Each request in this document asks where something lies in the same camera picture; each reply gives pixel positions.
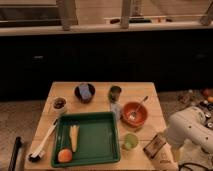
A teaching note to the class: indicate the green plastic tray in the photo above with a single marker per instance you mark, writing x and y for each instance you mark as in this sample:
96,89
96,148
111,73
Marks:
97,139

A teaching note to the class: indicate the orange fruit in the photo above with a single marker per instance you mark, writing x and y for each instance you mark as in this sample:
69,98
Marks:
65,155

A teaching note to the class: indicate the grey cloth piece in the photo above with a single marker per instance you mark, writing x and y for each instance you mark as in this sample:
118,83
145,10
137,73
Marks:
116,109

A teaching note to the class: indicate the light green cup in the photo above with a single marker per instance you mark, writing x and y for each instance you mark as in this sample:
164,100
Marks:
130,141

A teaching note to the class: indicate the blue sponge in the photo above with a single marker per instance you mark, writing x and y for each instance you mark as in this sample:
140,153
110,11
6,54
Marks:
84,91

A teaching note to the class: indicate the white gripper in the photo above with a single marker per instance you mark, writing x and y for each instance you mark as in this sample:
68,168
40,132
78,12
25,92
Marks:
164,159

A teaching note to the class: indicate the wooden board eraser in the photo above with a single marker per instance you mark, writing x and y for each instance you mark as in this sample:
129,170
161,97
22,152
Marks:
154,146

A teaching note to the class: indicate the black bowl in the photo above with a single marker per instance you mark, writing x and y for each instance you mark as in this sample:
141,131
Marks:
77,94

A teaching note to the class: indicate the black bar on floor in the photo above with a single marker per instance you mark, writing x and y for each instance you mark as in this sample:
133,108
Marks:
16,147

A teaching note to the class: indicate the orange bowl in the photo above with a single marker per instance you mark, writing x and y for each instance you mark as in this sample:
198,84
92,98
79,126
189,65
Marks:
141,116

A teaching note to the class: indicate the white dish brush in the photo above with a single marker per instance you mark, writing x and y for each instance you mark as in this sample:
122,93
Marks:
38,153

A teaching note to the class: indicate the yellow corn cob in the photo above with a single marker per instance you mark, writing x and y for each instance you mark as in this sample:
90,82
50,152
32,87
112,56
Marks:
74,130

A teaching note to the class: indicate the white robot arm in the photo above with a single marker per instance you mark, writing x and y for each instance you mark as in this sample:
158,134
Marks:
190,139

